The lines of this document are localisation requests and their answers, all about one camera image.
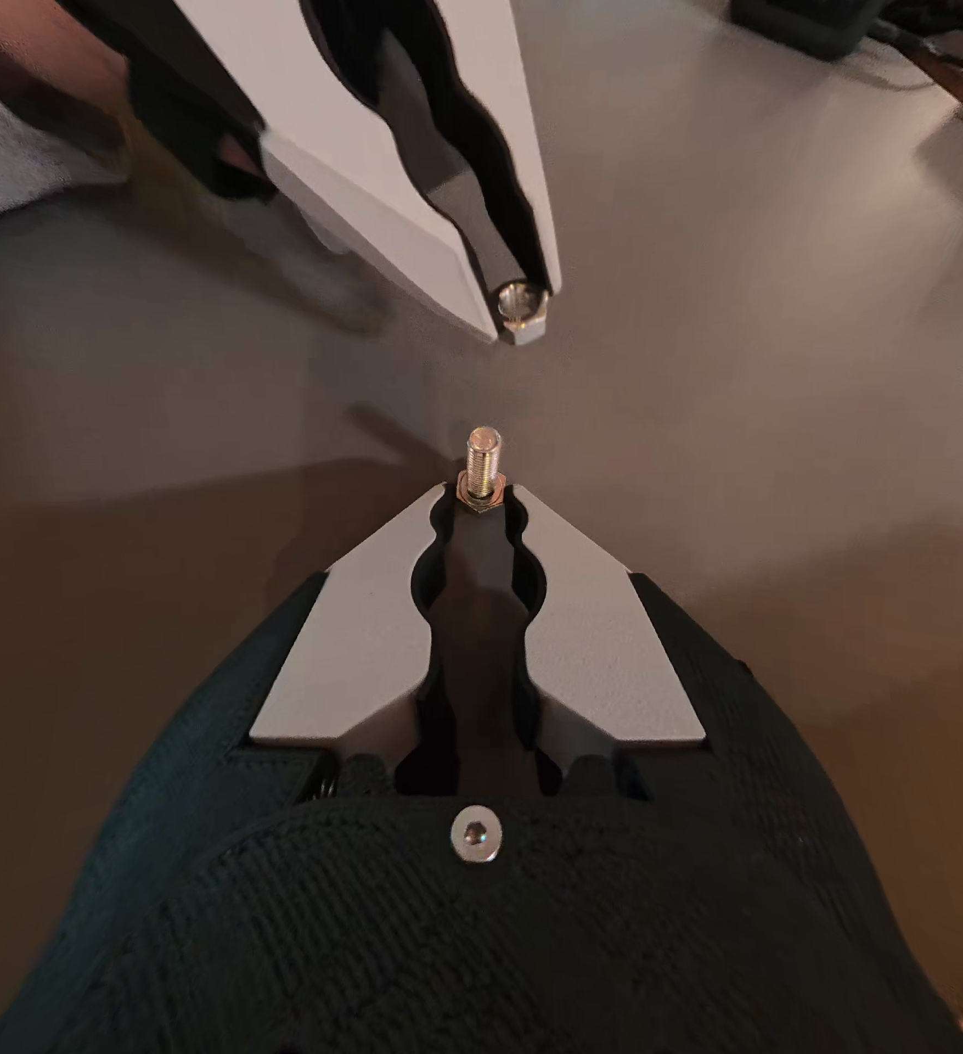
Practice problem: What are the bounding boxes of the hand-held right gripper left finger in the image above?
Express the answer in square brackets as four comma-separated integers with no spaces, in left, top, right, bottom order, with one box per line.
[248,484,464,795]

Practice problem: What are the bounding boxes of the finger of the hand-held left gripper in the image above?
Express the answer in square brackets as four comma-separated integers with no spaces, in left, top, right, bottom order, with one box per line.
[382,0,565,299]
[175,0,503,345]

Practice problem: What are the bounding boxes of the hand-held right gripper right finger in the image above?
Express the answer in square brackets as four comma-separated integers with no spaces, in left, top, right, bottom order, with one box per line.
[506,484,707,795]

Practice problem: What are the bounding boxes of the silver hex nut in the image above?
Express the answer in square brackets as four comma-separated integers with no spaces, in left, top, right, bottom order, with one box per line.
[495,278,550,347]

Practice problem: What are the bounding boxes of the silver hex bolt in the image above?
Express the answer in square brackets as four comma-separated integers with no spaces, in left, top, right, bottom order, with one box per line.
[454,425,509,518]

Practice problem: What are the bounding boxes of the person's left forearm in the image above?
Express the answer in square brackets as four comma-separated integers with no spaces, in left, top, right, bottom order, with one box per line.
[0,41,132,225]

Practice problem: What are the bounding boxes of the person's left hand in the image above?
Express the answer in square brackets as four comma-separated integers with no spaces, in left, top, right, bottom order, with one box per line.
[0,0,132,166]

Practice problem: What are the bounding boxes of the black power bank with screen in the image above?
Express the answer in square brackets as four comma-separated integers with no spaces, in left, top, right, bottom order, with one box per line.
[732,0,869,60]

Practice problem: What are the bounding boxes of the tangled dark cables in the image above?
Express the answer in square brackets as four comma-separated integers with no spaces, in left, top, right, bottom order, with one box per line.
[860,0,963,128]

